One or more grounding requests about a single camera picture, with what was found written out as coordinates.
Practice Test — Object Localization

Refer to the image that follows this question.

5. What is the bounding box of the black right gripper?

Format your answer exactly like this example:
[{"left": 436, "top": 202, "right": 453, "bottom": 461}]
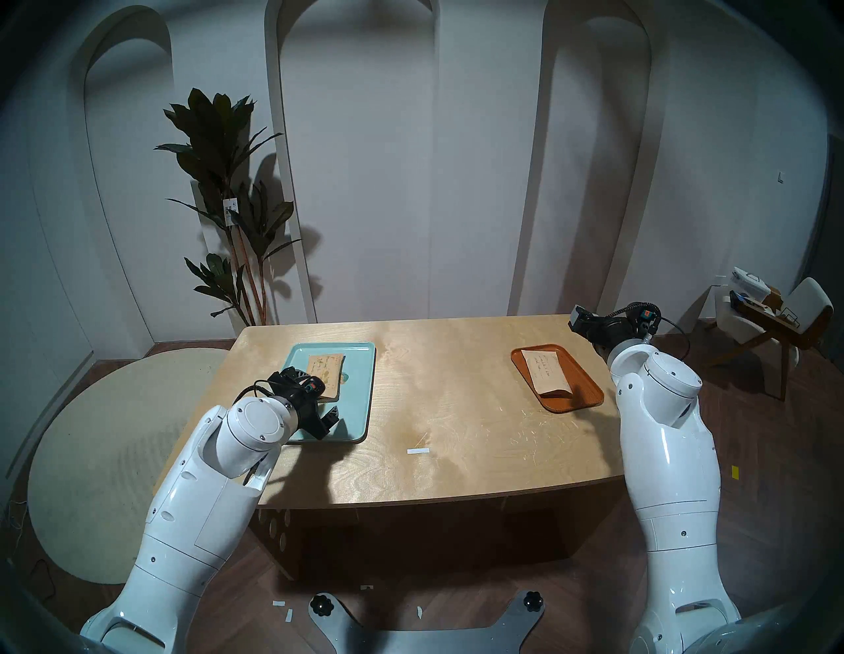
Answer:
[{"left": 569, "top": 303, "right": 662, "bottom": 360}]

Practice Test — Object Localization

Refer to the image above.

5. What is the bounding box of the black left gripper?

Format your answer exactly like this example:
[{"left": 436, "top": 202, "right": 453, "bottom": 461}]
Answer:
[{"left": 267, "top": 368, "right": 340, "bottom": 441}]

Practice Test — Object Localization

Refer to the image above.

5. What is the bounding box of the stained kraft paper envelope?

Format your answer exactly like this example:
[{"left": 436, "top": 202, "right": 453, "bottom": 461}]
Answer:
[{"left": 305, "top": 353, "right": 346, "bottom": 403}]

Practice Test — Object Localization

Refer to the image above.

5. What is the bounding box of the teal tray with leaf print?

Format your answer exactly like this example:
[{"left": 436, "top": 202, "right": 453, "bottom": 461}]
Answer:
[{"left": 280, "top": 342, "right": 377, "bottom": 444}]

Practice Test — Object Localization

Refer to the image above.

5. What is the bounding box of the orange-brown plastic tray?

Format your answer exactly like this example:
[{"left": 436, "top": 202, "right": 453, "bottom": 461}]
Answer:
[{"left": 511, "top": 343, "right": 605, "bottom": 414}]

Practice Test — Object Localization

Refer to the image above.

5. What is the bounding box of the white wooden armchair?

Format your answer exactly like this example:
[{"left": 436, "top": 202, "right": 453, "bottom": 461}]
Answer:
[{"left": 709, "top": 277, "right": 833, "bottom": 401}]

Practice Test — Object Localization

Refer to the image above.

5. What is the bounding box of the round beige rug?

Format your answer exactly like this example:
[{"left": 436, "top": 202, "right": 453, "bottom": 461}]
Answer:
[{"left": 28, "top": 348, "right": 231, "bottom": 585}]

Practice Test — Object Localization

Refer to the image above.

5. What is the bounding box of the tall green potted plant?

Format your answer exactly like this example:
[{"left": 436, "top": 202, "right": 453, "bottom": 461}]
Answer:
[{"left": 155, "top": 88, "right": 304, "bottom": 327}]

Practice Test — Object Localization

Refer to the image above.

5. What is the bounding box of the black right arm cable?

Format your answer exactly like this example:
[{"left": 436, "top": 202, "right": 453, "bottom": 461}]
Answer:
[{"left": 659, "top": 316, "right": 692, "bottom": 363}]

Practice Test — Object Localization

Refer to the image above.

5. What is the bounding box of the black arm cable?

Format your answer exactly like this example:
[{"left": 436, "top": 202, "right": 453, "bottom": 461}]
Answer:
[
  {"left": 234, "top": 379, "right": 281, "bottom": 404},
  {"left": 659, "top": 316, "right": 692, "bottom": 363}
]

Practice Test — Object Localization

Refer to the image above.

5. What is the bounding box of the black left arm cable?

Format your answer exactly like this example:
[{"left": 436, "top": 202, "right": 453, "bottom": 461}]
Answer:
[{"left": 234, "top": 379, "right": 281, "bottom": 404}]

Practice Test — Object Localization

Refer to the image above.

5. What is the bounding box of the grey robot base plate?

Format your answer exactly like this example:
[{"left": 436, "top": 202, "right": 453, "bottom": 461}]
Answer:
[{"left": 309, "top": 590, "right": 547, "bottom": 654}]

